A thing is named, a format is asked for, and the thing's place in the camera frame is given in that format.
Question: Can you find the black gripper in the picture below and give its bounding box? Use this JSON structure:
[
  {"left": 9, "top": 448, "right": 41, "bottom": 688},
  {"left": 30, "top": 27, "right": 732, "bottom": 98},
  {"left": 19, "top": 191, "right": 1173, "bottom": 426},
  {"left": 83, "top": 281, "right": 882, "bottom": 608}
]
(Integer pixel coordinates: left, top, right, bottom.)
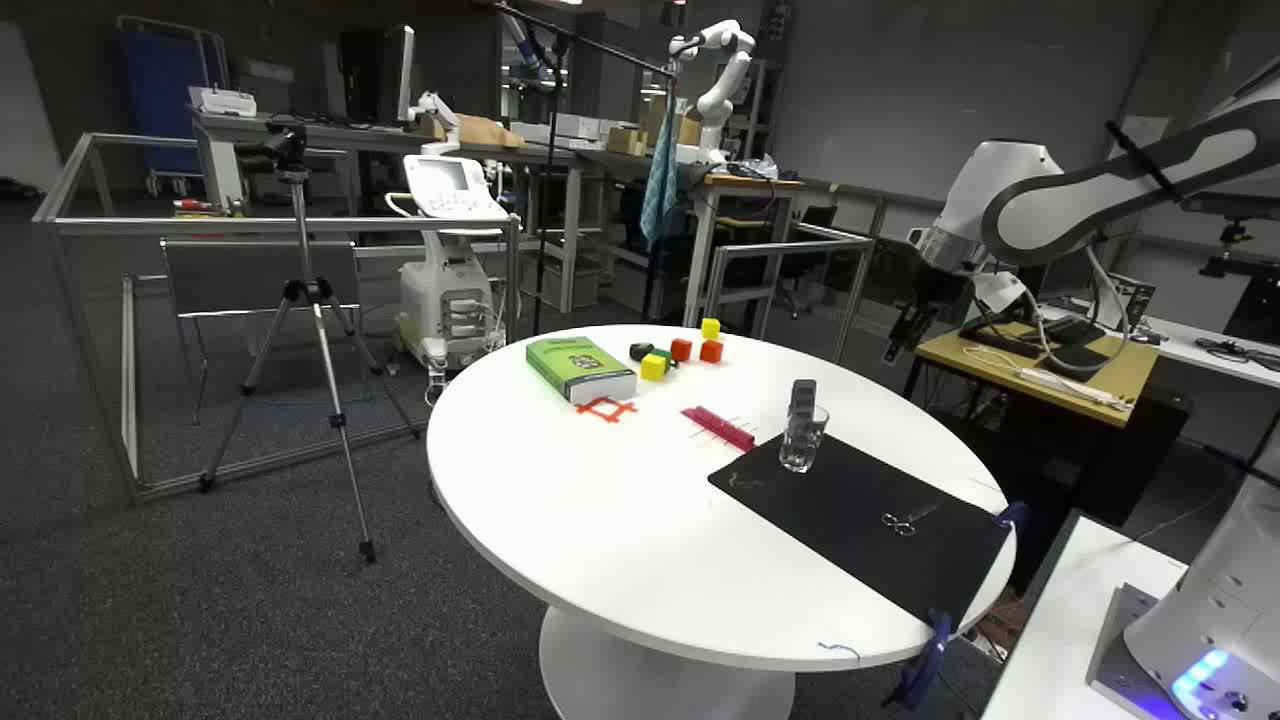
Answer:
[{"left": 882, "top": 261, "right": 969, "bottom": 358}]

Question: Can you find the clear glass cup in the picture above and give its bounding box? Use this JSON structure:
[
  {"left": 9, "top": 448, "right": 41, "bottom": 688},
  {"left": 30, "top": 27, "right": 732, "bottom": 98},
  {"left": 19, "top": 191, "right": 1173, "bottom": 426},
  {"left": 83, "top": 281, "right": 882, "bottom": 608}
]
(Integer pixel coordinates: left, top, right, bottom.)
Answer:
[{"left": 774, "top": 398, "right": 830, "bottom": 478}]

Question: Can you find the wooden side table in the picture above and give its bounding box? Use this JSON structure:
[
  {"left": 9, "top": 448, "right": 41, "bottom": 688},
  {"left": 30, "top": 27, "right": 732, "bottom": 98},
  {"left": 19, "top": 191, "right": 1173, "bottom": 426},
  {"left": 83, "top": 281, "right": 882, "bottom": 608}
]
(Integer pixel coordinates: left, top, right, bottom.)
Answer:
[{"left": 911, "top": 317, "right": 1167, "bottom": 430}]

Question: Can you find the black notebook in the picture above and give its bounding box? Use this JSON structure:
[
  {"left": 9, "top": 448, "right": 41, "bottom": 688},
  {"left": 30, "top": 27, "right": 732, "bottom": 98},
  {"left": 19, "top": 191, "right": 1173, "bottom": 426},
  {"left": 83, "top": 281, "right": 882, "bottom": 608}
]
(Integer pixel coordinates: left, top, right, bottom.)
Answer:
[{"left": 1039, "top": 336, "right": 1112, "bottom": 386}]

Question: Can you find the black rectangular mat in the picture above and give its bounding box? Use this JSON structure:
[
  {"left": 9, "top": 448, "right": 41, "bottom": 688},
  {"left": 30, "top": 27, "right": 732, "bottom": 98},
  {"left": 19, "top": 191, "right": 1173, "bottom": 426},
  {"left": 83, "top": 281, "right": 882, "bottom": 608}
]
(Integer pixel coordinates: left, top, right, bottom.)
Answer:
[{"left": 704, "top": 430, "right": 1019, "bottom": 631}]

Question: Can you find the blue hanging cloth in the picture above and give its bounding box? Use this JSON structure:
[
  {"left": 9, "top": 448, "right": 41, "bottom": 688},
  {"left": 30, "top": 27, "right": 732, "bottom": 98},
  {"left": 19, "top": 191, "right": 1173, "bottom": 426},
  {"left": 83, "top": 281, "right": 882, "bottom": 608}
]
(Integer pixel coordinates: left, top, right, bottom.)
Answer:
[{"left": 636, "top": 113, "right": 685, "bottom": 251}]

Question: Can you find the white side desk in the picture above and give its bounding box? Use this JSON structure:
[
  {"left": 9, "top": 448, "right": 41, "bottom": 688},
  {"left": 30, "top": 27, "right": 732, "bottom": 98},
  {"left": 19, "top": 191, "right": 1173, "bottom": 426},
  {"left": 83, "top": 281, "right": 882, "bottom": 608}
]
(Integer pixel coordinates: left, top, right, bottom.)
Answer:
[{"left": 1142, "top": 313, "right": 1280, "bottom": 391}]

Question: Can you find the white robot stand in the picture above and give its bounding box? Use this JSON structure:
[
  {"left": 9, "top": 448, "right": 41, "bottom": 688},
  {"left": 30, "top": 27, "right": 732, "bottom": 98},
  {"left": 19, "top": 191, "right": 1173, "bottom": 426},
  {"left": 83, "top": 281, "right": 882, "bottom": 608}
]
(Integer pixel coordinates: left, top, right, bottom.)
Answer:
[{"left": 976, "top": 510, "right": 1193, "bottom": 720}]

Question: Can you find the green book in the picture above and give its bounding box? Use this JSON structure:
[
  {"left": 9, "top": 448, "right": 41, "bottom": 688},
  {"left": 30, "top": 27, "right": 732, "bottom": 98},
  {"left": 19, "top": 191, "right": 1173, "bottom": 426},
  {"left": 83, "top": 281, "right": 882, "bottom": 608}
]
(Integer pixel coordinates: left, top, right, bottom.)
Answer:
[{"left": 518, "top": 331, "right": 641, "bottom": 409}]

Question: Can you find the grey robot mounting plate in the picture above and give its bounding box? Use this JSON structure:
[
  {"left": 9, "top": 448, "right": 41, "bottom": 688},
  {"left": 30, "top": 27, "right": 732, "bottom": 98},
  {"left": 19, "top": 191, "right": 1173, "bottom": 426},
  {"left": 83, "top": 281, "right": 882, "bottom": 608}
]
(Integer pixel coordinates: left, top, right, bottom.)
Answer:
[{"left": 1082, "top": 581, "right": 1177, "bottom": 720}]

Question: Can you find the black boom stand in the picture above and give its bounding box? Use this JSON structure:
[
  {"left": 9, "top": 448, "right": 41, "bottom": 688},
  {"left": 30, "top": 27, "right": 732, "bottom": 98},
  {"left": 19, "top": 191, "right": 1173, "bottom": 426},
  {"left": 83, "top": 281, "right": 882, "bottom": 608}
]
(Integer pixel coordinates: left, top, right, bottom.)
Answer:
[{"left": 485, "top": 0, "right": 687, "bottom": 336}]

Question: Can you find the white medical cart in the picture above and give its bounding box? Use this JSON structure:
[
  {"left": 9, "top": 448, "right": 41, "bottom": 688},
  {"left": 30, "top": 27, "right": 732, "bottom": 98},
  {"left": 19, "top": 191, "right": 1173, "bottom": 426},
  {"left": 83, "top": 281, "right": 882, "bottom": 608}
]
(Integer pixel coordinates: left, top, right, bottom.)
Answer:
[{"left": 380, "top": 150, "right": 518, "bottom": 378}]

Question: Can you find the white printer box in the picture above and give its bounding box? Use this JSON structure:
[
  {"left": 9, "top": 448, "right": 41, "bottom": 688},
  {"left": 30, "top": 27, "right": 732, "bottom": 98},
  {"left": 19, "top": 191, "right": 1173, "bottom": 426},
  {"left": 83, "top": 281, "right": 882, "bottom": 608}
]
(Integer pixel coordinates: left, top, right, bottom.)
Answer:
[{"left": 182, "top": 84, "right": 263, "bottom": 125}]

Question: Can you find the blue trolley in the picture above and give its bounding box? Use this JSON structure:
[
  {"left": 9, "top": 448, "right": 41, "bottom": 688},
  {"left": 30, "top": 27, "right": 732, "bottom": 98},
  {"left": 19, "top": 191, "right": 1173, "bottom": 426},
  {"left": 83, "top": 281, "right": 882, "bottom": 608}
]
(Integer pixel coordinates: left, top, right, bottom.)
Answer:
[{"left": 115, "top": 11, "right": 228, "bottom": 183}]

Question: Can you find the grey metal bench frame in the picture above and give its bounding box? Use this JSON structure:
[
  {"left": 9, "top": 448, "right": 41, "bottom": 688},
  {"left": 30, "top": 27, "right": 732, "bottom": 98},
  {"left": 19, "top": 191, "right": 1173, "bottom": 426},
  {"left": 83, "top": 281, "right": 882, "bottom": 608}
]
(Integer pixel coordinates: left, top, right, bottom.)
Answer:
[{"left": 692, "top": 171, "right": 893, "bottom": 357}]

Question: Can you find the small orange plastic frame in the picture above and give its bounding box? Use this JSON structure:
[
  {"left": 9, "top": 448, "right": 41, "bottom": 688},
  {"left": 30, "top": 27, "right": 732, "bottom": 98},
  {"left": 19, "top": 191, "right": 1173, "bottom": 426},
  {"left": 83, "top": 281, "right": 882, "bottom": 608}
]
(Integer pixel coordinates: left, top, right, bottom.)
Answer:
[{"left": 571, "top": 391, "right": 641, "bottom": 426}]

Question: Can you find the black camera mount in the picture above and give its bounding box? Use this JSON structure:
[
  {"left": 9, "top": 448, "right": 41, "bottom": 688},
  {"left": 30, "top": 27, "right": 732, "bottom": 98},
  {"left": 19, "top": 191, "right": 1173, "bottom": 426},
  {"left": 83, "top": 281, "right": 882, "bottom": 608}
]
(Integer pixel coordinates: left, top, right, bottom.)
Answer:
[{"left": 1196, "top": 215, "right": 1263, "bottom": 284}]

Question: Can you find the white table pedestal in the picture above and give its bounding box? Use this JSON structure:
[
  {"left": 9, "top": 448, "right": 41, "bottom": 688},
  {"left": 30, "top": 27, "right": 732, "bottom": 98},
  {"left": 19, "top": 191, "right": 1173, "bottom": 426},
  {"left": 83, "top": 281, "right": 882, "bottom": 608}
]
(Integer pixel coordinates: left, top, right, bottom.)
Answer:
[{"left": 537, "top": 604, "right": 800, "bottom": 720}]

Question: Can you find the black camera tripod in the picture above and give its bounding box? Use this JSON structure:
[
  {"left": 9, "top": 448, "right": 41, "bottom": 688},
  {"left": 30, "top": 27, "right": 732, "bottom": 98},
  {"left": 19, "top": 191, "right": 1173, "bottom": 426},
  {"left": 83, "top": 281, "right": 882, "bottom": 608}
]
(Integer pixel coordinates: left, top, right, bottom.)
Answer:
[{"left": 194, "top": 119, "right": 428, "bottom": 567}]

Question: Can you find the grey metal rail frame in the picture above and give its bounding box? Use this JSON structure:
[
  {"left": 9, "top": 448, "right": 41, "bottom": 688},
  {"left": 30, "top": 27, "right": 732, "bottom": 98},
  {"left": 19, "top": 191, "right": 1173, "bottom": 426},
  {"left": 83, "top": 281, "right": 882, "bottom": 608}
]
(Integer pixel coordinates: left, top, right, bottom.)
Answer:
[{"left": 30, "top": 126, "right": 537, "bottom": 507}]

